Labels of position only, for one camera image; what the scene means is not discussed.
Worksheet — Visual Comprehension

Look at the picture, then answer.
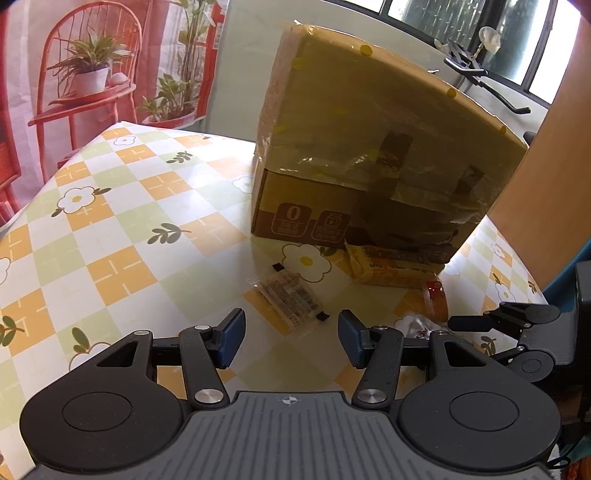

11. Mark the wooden board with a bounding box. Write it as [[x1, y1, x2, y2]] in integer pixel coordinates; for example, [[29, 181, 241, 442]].
[[488, 28, 591, 306]]

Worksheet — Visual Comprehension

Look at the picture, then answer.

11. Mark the wall poster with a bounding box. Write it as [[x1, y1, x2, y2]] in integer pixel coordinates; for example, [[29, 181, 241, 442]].
[[0, 0, 228, 228]]

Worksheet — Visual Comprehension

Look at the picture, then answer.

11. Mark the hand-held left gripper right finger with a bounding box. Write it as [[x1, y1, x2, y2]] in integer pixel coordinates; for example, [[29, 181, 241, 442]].
[[338, 310, 491, 411]]

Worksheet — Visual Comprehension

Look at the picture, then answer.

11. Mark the white snack wrapper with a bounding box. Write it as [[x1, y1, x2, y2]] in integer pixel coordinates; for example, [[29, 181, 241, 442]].
[[396, 311, 447, 339]]

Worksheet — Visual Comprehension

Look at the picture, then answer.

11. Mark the clear small snack packet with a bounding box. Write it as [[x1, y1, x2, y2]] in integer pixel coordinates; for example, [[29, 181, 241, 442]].
[[249, 269, 331, 332]]

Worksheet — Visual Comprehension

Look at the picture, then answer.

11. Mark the teal cloth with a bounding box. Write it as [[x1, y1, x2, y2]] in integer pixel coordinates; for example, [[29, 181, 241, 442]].
[[542, 258, 578, 308]]

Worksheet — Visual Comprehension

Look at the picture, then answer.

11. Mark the taped cardboard box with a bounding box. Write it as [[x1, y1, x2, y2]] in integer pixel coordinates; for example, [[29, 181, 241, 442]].
[[250, 21, 529, 267]]

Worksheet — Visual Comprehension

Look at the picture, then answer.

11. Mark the window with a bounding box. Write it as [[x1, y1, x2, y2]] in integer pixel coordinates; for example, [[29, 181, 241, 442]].
[[379, 0, 591, 106]]

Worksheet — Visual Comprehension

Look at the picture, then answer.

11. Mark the white ornament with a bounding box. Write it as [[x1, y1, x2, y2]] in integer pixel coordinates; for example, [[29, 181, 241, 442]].
[[478, 26, 502, 54]]

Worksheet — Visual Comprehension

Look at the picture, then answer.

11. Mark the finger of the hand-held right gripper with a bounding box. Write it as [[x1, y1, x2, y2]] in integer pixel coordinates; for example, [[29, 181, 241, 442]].
[[449, 302, 561, 334]]

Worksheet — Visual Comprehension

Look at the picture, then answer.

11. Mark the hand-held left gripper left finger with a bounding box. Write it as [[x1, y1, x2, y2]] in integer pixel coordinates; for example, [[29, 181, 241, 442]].
[[96, 308, 246, 410]]

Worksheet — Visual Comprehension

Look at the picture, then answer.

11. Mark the yellow snack packet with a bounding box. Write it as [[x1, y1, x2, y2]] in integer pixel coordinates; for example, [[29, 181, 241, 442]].
[[344, 240, 440, 289]]

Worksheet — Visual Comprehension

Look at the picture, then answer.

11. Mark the checkered floral tablecloth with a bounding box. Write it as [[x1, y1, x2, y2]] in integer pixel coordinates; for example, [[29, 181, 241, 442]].
[[0, 121, 551, 480]]

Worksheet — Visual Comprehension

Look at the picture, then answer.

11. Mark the small orange snack packet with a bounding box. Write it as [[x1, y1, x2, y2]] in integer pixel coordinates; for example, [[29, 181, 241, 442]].
[[422, 279, 450, 322]]

